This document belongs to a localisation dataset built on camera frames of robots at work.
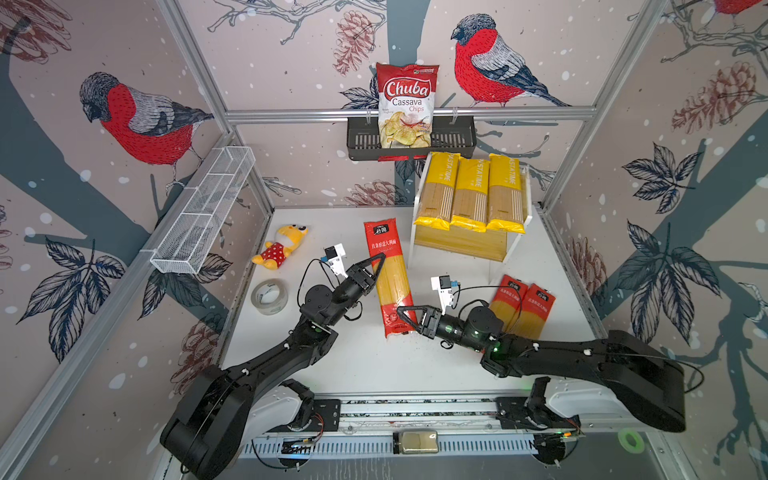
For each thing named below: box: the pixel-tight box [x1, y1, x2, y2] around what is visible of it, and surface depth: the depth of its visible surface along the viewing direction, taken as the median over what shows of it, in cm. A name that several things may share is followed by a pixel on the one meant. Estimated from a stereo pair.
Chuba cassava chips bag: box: [376, 62, 439, 148], surface depth 87 cm
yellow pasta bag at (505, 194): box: [486, 153, 526, 234], surface depth 77 cm
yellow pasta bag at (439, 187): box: [414, 151, 461, 231], surface depth 78 cm
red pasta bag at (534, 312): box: [516, 283, 556, 339], surface depth 92 cm
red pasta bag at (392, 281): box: [364, 218, 417, 339], surface depth 72 cm
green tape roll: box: [618, 428, 645, 454], surface depth 71 cm
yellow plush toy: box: [251, 224, 309, 270], surface depth 105 cm
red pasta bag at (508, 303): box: [490, 274, 529, 335], surface depth 94 cm
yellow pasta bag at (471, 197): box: [450, 157, 490, 233], surface depth 77 cm
